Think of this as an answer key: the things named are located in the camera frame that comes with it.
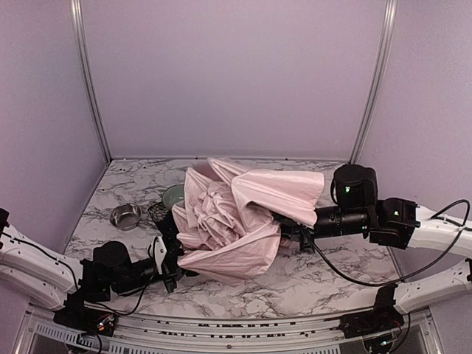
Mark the right aluminium frame post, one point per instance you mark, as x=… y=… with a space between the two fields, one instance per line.
x=381 y=62

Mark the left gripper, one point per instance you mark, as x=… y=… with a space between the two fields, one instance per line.
x=171 y=263

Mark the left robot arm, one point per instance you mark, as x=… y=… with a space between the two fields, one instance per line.
x=55 y=280

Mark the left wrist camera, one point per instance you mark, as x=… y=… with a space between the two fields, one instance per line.
x=158 y=252

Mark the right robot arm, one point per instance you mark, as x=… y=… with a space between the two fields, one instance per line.
x=397 y=223

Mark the pink and black umbrella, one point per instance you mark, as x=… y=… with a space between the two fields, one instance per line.
x=226 y=223

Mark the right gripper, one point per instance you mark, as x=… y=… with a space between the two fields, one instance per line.
x=302 y=231

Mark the front aluminium rail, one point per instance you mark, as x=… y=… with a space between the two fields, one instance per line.
x=141 y=333

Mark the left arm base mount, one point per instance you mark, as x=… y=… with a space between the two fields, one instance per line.
x=88 y=320

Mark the green ceramic bowl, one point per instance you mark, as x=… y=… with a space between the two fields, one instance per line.
x=173 y=195

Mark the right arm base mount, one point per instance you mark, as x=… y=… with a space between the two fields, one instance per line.
x=370 y=322

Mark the black floral square plate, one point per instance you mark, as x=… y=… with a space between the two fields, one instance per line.
x=163 y=219

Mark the aluminium frame post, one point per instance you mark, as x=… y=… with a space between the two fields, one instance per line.
x=85 y=66
x=381 y=62

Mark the small steel bowl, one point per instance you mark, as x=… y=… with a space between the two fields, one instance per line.
x=126 y=217

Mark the left aluminium frame post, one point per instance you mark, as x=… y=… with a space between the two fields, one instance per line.
x=85 y=66

